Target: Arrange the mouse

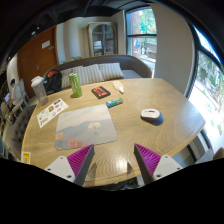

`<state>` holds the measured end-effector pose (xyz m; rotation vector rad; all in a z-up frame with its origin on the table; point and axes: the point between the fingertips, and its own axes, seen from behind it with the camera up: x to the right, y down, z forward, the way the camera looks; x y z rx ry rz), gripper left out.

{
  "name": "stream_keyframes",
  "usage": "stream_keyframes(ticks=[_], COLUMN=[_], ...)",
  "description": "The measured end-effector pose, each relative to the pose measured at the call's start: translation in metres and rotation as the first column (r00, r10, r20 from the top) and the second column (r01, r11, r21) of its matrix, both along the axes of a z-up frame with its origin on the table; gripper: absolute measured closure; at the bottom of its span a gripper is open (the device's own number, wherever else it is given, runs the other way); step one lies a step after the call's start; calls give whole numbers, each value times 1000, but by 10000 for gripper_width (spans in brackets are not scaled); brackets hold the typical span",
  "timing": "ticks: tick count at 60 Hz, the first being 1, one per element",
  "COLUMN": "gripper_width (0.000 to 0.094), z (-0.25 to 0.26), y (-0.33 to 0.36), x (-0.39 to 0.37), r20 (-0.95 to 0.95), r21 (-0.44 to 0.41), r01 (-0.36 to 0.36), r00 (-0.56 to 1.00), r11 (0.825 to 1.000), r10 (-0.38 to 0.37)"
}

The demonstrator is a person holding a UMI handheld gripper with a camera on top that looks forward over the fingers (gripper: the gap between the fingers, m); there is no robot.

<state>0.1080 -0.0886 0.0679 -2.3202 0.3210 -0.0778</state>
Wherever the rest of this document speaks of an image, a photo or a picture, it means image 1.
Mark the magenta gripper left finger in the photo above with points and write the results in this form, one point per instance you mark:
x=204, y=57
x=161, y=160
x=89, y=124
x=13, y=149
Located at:
x=73, y=168

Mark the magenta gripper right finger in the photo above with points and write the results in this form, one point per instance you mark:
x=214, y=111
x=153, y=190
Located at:
x=153, y=166

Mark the pastel floral mouse pad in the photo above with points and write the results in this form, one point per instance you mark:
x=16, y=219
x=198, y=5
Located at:
x=83, y=127

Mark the white and navy computer mouse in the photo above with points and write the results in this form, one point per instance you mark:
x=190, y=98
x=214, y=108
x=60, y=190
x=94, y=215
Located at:
x=153, y=116

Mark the yellow sticker on table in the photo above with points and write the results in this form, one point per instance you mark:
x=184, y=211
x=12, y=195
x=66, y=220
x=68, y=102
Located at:
x=26, y=157

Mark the white sticker sheet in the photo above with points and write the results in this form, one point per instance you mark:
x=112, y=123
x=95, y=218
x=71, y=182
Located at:
x=50, y=112

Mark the green drink bottle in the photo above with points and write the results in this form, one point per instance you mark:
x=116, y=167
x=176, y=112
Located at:
x=75, y=84

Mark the grey tufted chair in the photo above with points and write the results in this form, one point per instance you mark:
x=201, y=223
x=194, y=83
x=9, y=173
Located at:
x=19, y=129

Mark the black and orange box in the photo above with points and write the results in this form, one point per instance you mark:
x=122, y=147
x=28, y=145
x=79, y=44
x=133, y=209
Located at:
x=100, y=92

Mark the clear plastic wrapped item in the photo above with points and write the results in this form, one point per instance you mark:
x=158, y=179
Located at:
x=118, y=86

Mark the black backpack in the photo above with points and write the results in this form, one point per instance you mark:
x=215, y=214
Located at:
x=53, y=82

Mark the striped cushion middle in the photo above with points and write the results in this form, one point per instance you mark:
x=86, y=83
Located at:
x=89, y=74

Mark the striped cushion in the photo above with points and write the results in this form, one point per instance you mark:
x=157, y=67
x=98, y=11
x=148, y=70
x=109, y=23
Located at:
x=89, y=74
x=65, y=76
x=111, y=71

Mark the clear grey shaker bottle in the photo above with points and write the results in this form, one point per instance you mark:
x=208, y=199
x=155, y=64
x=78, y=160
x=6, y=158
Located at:
x=37, y=84

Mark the striped cushion left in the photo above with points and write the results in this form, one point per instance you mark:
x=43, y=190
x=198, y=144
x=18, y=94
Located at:
x=65, y=76

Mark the grey curved sofa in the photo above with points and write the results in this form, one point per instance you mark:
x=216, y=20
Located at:
x=131, y=67

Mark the striped cushion right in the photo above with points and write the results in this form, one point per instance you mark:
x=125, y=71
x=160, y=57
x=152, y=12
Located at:
x=111, y=71

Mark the brown wooden door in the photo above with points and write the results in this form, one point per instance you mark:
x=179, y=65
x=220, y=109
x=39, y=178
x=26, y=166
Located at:
x=37, y=56

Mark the glass door cabinet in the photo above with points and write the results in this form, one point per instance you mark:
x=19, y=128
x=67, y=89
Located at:
x=102, y=37

